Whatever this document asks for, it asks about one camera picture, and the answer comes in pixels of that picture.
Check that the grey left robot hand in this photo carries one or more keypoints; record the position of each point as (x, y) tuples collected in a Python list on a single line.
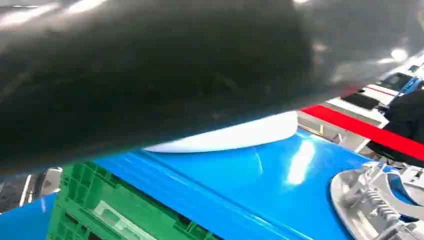
[(139, 76)]

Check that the white flat parcel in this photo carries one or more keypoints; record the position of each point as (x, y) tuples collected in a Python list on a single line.
[(238, 134)]

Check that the green plastic crate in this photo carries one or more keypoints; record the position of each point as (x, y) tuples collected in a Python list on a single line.
[(99, 198)]

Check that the blue glossy board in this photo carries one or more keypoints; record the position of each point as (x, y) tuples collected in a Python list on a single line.
[(238, 185)]

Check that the chrome metal pole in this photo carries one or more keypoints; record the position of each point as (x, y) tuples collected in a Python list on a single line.
[(26, 190)]

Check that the black flat screen device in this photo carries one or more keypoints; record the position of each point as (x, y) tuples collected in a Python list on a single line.
[(360, 100), (394, 81)]

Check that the red floor tape stripe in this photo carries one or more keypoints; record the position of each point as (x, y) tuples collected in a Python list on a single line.
[(364, 130)]

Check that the person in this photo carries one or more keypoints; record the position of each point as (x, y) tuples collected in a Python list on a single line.
[(405, 119)]

